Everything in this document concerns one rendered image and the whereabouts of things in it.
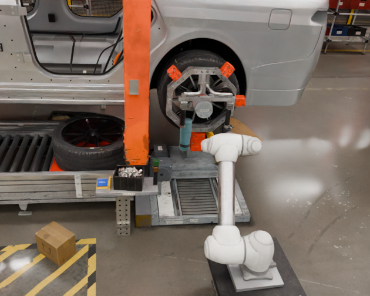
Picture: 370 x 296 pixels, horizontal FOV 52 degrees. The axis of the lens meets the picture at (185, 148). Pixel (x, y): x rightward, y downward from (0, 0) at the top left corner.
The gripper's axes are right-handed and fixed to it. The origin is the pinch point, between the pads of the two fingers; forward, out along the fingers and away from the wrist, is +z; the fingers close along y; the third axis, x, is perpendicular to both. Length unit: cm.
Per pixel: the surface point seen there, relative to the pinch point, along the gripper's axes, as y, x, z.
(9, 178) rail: -136, 97, -34
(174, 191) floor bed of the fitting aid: -67, -12, -19
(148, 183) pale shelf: -58, 32, -55
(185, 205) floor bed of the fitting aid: -64, -18, -36
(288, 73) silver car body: 65, -8, 10
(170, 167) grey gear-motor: -51, 14, -26
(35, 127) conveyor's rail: -137, 93, 47
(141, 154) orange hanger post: -50, 47, -42
